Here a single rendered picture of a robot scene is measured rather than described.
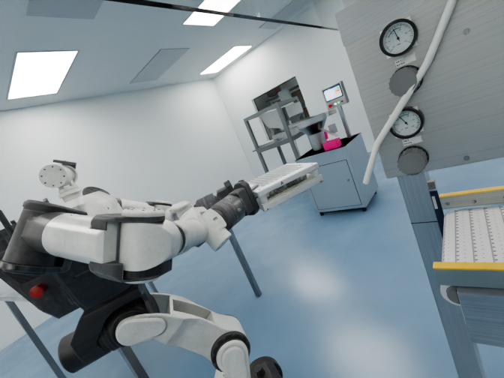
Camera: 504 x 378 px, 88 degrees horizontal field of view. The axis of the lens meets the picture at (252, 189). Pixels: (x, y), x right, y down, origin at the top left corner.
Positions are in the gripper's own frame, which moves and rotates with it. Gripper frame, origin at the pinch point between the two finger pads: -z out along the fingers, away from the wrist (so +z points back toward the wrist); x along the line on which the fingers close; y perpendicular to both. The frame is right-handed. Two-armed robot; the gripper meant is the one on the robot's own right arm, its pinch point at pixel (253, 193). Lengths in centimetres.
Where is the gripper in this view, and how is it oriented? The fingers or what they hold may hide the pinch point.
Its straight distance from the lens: 90.7
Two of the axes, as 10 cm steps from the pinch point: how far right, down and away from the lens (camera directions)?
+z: -5.6, 4.2, -7.1
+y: 7.2, -1.8, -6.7
